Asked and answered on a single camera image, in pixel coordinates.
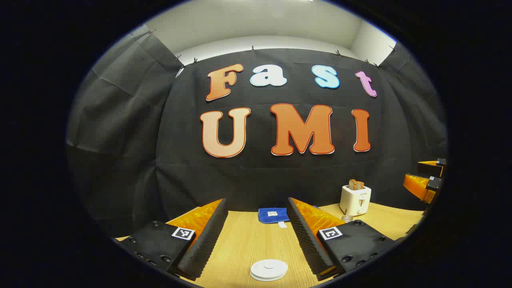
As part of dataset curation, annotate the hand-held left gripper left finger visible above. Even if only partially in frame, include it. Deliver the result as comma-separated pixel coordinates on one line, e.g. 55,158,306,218
116,198,228,281

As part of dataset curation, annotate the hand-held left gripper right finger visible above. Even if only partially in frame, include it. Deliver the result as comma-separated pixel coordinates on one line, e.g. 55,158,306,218
287,197,400,281

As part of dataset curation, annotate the blue towel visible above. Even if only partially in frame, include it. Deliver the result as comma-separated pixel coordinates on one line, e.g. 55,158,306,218
258,207,290,224

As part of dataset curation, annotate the white teacup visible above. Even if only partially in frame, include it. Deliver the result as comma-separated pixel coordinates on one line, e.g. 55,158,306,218
251,259,288,279

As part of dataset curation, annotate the white saucer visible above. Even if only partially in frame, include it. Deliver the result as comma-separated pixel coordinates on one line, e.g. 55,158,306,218
250,270,287,282

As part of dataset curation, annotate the white toaster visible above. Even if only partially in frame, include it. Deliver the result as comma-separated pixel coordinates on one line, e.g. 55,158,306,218
339,185,372,217

